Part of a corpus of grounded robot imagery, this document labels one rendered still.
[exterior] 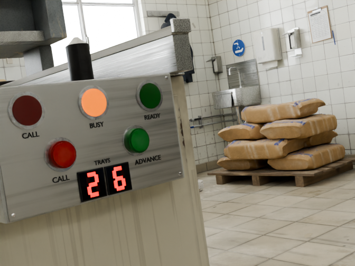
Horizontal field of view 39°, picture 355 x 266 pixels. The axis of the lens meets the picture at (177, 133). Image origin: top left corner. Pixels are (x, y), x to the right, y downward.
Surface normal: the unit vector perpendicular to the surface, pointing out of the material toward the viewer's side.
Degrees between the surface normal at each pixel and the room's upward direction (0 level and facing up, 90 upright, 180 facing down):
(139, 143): 90
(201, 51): 90
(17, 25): 90
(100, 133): 90
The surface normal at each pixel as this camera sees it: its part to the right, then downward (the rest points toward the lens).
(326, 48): -0.76, 0.14
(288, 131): -0.67, 0.36
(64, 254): 0.62, -0.05
